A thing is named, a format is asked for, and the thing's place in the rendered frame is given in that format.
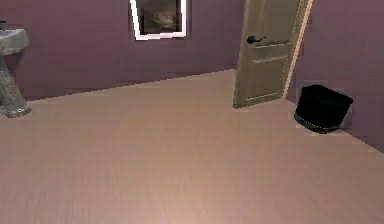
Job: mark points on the black trash can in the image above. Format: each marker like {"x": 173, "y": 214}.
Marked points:
{"x": 321, "y": 106}

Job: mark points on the tan room door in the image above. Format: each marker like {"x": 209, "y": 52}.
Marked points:
{"x": 266, "y": 66}

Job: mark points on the white framed wall picture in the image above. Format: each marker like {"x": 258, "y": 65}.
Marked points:
{"x": 161, "y": 18}

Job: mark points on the grey pedestal sink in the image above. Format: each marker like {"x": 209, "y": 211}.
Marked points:
{"x": 10, "y": 90}

